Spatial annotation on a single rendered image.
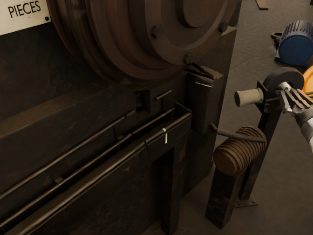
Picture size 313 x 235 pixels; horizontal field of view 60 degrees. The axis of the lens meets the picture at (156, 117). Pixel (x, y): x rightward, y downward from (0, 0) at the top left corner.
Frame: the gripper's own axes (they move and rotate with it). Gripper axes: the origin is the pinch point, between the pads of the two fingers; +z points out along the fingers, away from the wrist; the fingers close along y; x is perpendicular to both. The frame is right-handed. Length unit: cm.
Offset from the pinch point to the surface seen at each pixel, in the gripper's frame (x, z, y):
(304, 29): -49, 130, 103
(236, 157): -17.8, -17.3, -20.4
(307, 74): 3.8, 0.4, 8.3
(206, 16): 38, -22, -41
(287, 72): 6.6, -0.7, -1.3
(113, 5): 43, -27, -60
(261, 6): -94, 286, 146
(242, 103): -4.3, -3.1, -15.9
